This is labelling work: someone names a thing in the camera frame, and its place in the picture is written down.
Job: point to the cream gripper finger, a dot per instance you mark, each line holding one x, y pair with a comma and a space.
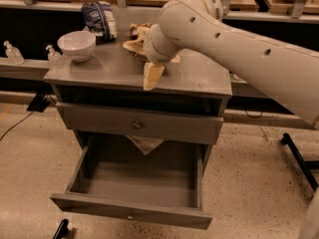
152, 74

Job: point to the grey ledge rail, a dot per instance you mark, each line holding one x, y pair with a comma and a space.
35, 70

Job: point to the black handle bottom edge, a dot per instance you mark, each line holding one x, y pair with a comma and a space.
62, 229

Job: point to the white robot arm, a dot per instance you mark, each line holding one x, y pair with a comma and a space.
286, 73

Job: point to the clear sanitizer bottle far left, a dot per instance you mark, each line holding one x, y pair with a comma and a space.
14, 55

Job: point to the open lower grey drawer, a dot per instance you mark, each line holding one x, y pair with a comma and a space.
114, 178

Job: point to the brown chip bag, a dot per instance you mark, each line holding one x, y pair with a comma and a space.
135, 44

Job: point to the blue chip bag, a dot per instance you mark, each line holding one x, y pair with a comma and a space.
100, 21

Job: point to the white bowl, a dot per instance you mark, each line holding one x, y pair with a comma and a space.
78, 45

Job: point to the black floor box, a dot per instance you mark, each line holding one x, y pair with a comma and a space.
38, 104

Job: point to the black stand leg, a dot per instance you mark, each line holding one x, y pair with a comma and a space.
307, 166

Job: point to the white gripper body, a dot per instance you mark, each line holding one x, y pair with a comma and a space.
150, 47

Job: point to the upper grey drawer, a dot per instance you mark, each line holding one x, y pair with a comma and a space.
167, 126

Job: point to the clear sanitizer bottle near cabinet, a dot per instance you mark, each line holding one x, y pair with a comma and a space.
53, 55

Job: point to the grey wooden drawer cabinet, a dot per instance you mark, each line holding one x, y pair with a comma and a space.
113, 78

